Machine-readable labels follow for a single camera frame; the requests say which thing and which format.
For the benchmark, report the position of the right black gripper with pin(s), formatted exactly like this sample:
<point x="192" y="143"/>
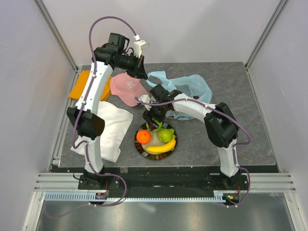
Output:
<point x="148" y="116"/>

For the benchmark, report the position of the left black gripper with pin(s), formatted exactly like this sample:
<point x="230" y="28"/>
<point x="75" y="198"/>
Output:
<point x="139" y="71"/>

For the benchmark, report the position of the green fake pear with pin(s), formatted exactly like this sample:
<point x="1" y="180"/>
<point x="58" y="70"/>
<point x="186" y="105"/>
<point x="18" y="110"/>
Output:
<point x="165" y="134"/>

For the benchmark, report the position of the orange fake fruit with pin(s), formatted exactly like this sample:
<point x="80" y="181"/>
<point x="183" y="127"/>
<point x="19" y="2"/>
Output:
<point x="143" y="136"/>

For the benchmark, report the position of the yellow fake banana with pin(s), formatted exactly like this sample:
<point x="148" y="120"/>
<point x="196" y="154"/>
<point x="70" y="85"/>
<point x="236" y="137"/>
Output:
<point x="162" y="148"/>

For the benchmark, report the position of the light blue plastic bag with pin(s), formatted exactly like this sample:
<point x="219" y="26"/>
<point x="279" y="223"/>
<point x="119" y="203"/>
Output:
<point x="192" y="89"/>

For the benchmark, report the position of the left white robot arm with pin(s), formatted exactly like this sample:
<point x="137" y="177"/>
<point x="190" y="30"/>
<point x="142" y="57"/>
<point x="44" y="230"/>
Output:
<point x="83" y="116"/>

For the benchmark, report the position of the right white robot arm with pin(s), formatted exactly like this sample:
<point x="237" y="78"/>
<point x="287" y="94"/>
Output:
<point x="218" y="119"/>

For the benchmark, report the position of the pink baseball cap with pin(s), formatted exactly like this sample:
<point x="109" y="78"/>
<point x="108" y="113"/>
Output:
<point x="127" y="88"/>

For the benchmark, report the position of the dark rimmed beige plate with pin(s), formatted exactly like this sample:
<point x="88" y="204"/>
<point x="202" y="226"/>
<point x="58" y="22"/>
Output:
<point x="141" y="148"/>

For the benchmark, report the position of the white folded cloth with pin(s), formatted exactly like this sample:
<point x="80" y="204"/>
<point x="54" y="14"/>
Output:
<point x="117" y="122"/>

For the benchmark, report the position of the orange folded cloth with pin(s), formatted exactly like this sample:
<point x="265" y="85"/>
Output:
<point x="77" y="90"/>

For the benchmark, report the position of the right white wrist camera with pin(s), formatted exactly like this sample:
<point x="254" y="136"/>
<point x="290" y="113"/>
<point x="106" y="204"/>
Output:
<point x="144" y="100"/>

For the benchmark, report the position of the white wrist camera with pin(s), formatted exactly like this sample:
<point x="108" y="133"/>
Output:
<point x="144" y="100"/>
<point x="139" y="45"/>

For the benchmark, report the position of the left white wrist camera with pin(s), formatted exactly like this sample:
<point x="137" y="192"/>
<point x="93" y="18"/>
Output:
<point x="139" y="45"/>

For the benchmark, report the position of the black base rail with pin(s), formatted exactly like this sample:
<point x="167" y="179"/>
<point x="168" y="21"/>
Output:
<point x="205" y="179"/>

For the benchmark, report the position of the white slotted cable duct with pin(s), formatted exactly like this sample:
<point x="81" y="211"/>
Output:
<point x="218" y="197"/>

